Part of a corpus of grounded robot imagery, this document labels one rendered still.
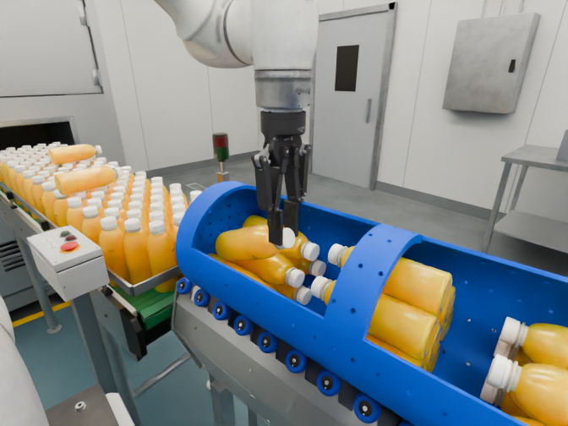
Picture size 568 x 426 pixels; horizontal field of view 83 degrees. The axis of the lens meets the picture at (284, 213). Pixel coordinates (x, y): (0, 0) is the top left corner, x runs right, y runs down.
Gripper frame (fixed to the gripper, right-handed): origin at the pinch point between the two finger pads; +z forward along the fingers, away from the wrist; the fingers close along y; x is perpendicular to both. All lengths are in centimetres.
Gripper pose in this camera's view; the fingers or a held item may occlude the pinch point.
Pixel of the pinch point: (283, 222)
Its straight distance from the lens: 60.3
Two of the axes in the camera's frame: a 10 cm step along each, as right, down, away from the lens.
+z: 0.0, 9.2, 3.8
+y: 6.4, -3.0, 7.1
